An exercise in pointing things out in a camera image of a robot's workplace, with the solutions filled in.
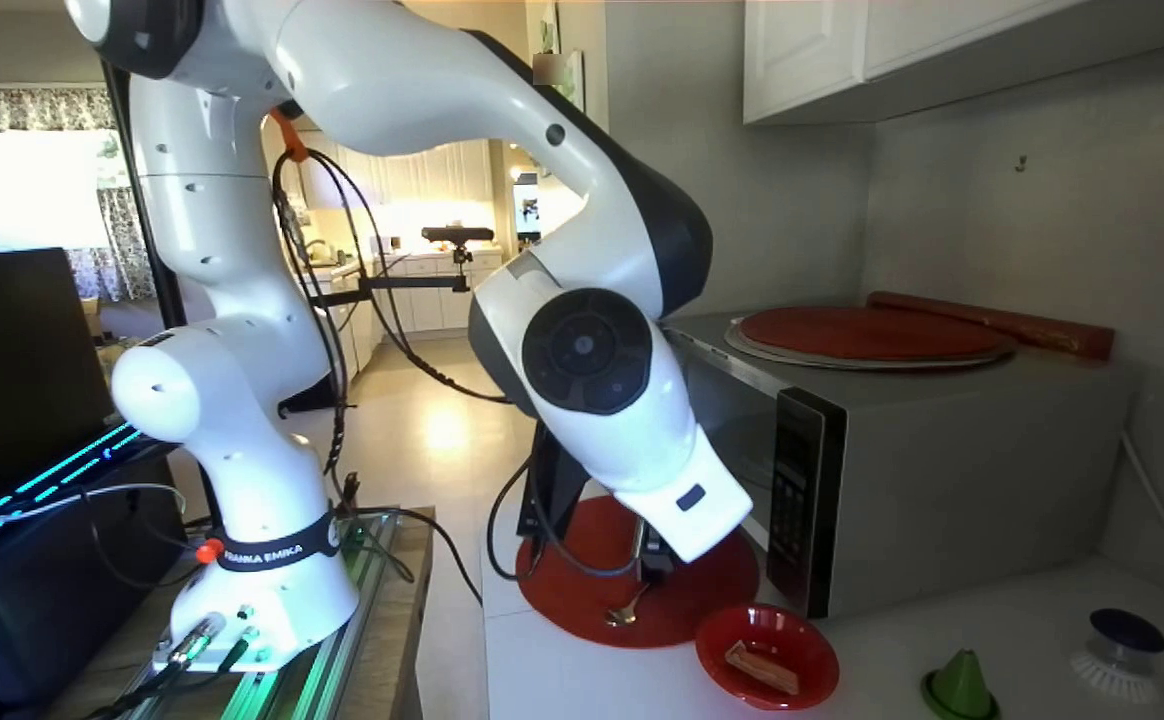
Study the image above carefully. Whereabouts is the framed wall picture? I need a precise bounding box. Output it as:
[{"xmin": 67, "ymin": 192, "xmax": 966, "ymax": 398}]
[{"xmin": 548, "ymin": 44, "xmax": 597, "ymax": 145}]

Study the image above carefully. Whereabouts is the silver microwave oven body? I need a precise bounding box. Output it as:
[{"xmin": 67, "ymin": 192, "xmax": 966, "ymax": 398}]
[{"xmin": 665, "ymin": 310, "xmax": 1138, "ymax": 627}]

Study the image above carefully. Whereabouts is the red plastic bowl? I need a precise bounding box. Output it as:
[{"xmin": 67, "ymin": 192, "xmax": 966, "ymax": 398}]
[{"xmin": 690, "ymin": 602, "xmax": 843, "ymax": 716}]

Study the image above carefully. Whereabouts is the orange cable clip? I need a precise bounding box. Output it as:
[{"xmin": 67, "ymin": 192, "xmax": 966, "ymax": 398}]
[{"xmin": 271, "ymin": 112, "xmax": 314, "ymax": 164}]

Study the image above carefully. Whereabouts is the red round placemat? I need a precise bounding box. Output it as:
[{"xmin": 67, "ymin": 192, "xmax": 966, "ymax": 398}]
[{"xmin": 512, "ymin": 494, "xmax": 767, "ymax": 652}]

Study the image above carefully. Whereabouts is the red plate on counter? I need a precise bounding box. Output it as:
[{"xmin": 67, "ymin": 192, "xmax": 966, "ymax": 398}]
[{"xmin": 737, "ymin": 300, "xmax": 1018, "ymax": 363}]

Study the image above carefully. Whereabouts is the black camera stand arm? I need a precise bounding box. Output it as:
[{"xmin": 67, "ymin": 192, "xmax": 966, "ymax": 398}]
[{"xmin": 311, "ymin": 267, "xmax": 474, "ymax": 310}]

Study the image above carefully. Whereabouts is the patterned window curtain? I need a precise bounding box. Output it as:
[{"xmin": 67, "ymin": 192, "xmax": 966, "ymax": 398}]
[{"xmin": 0, "ymin": 81, "xmax": 125, "ymax": 312}]

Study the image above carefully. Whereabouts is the black vertical pole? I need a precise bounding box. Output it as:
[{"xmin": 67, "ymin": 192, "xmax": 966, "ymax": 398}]
[{"xmin": 105, "ymin": 75, "xmax": 191, "ymax": 336}]

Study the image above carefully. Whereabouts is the brown food piece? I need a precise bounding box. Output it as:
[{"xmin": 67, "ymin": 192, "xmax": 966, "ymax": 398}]
[{"xmin": 718, "ymin": 638, "xmax": 809, "ymax": 701}]

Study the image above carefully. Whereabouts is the glass robot table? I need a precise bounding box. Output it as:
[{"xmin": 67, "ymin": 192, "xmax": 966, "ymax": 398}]
[{"xmin": 45, "ymin": 499, "xmax": 440, "ymax": 720}]

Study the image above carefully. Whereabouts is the white wall cabinet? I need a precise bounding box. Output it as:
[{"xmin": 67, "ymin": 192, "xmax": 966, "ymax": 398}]
[{"xmin": 737, "ymin": 0, "xmax": 1164, "ymax": 132}]

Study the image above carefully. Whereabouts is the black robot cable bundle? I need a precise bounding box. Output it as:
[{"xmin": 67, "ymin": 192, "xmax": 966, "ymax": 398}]
[{"xmin": 263, "ymin": 136, "xmax": 637, "ymax": 592}]

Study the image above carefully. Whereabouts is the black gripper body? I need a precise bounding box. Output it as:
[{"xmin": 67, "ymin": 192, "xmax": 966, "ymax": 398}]
[{"xmin": 630, "ymin": 515, "xmax": 690, "ymax": 602}]

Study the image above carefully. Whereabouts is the green funnel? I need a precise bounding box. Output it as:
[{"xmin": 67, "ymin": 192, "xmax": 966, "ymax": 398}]
[{"xmin": 920, "ymin": 644, "xmax": 1003, "ymax": 720}]

